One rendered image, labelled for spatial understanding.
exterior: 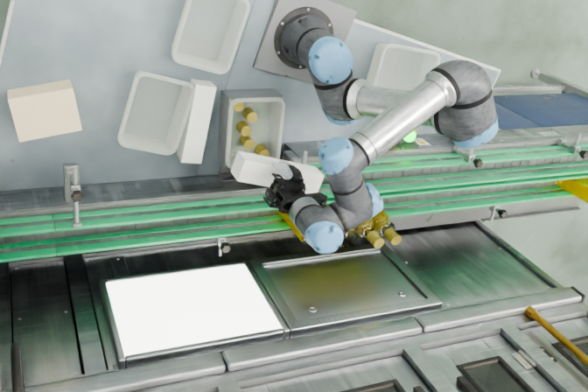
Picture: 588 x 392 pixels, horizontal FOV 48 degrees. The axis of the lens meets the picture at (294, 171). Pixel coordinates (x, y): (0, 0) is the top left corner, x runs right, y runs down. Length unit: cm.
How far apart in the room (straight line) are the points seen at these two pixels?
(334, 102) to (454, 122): 38
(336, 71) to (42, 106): 78
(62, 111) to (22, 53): 18
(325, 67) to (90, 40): 63
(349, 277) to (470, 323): 36
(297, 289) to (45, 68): 91
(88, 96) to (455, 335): 119
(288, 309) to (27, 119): 84
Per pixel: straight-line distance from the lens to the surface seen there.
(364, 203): 146
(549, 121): 286
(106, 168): 199
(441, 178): 226
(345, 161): 138
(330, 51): 179
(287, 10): 195
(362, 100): 181
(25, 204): 190
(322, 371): 170
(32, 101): 181
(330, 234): 144
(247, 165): 167
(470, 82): 157
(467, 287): 212
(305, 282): 192
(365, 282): 196
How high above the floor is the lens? 254
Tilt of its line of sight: 56 degrees down
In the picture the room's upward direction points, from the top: 138 degrees clockwise
